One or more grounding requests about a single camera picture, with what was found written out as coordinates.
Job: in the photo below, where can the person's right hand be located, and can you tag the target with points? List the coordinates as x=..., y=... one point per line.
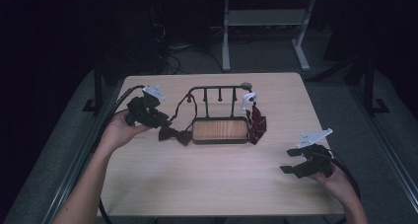
x=335, y=186

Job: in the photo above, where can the black bow tie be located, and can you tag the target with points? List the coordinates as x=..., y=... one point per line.
x=177, y=135

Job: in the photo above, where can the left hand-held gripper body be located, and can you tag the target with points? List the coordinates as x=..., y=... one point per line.
x=141, y=110

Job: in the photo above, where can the dark red striped bow tie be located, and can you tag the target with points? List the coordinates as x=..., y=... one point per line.
x=258, y=125

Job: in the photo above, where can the person's left hand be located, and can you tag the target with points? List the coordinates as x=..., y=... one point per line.
x=120, y=133

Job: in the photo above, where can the black metal stand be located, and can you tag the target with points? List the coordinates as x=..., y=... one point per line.
x=369, y=89
x=97, y=92

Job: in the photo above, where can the black rack with wooden tray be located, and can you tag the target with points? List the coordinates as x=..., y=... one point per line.
x=220, y=130

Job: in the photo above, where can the grey round pad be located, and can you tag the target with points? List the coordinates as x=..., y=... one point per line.
x=246, y=85

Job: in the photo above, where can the white metal table frame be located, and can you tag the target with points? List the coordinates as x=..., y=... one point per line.
x=263, y=17

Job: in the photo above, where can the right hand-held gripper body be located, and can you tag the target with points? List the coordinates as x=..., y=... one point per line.
x=315, y=164

